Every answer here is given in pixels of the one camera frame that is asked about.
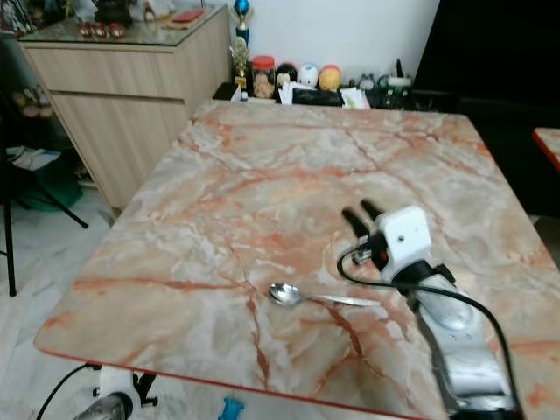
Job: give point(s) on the dark statue ornament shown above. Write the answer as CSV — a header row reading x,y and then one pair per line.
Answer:
x,y
116,10

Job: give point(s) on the round orange figurine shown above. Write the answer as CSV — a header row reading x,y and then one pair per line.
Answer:
x,y
329,79

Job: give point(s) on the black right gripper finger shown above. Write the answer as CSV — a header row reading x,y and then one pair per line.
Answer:
x,y
372,212
356,224

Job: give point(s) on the light wooden cabinet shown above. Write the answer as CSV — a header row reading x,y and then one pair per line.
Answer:
x,y
122,105

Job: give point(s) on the round black figurine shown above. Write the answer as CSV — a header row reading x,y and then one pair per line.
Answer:
x,y
286,73

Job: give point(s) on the red edged marble side table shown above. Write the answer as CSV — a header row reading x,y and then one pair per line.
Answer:
x,y
548,145

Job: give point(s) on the silver metal spoon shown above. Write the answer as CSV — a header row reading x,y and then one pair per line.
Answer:
x,y
284,294

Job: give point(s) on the red lidded clear jar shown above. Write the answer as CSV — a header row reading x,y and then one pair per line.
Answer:
x,y
263,79

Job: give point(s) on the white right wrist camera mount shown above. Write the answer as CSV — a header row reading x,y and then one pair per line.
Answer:
x,y
407,234

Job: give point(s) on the white green paper packet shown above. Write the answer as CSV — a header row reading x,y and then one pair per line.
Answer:
x,y
354,98

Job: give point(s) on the small blue plastic object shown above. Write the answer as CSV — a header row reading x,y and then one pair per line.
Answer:
x,y
232,409

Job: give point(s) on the blue ball trophy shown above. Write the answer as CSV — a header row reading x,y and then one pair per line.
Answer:
x,y
242,9

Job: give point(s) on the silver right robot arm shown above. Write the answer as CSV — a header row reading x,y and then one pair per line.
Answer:
x,y
459,350

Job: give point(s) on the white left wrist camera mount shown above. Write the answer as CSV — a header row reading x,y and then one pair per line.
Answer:
x,y
115,381

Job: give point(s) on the round white figurine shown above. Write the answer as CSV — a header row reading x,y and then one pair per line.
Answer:
x,y
307,75

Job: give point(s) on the white paper sheets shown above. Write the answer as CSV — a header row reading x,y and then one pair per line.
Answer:
x,y
35,157

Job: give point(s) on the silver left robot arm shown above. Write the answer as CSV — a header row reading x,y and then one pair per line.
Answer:
x,y
109,408

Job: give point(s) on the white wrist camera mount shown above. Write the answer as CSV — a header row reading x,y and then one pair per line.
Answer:
x,y
407,234
115,381

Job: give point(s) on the large black screen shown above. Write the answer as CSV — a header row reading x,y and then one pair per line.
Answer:
x,y
490,70

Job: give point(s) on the small gold trophy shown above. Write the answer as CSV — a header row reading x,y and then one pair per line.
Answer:
x,y
241,62

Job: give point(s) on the flat red tray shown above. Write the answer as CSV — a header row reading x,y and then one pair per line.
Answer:
x,y
188,16

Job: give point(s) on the flat black box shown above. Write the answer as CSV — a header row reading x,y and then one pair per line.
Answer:
x,y
318,96

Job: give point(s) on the black tripod stand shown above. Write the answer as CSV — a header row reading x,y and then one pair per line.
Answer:
x,y
10,254

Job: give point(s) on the green plastic basin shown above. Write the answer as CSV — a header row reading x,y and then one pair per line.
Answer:
x,y
52,194

